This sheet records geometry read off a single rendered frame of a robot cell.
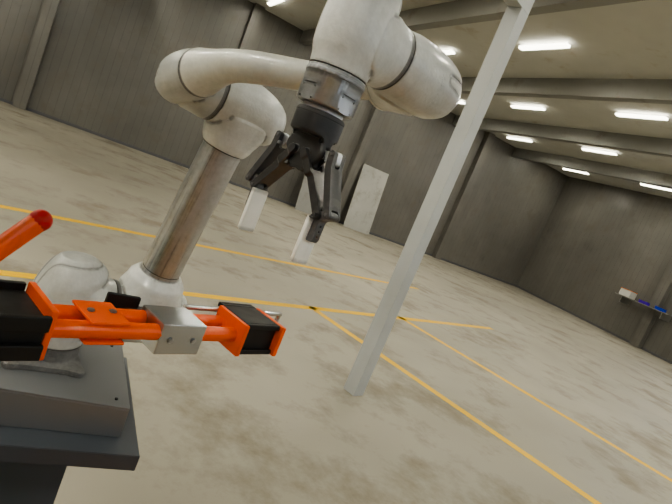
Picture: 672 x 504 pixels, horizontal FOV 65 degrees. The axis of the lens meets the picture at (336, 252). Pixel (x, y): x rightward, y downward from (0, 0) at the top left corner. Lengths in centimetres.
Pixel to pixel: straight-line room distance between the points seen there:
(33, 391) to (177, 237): 47
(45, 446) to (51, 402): 9
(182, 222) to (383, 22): 78
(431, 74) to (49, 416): 109
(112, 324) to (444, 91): 59
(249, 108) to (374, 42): 56
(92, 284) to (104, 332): 70
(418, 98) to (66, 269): 91
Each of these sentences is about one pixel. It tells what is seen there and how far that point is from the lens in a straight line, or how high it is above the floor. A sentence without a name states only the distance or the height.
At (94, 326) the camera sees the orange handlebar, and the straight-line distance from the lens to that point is 69.
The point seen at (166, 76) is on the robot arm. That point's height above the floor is 158.
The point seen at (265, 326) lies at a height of 127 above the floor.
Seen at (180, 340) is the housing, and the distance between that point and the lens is 75.
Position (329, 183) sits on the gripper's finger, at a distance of 74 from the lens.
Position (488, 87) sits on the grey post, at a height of 252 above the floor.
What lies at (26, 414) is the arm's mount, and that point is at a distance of 140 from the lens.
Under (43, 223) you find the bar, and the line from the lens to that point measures 63.
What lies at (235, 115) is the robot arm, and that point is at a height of 157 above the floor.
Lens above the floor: 153
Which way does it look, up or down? 8 degrees down
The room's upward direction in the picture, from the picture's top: 22 degrees clockwise
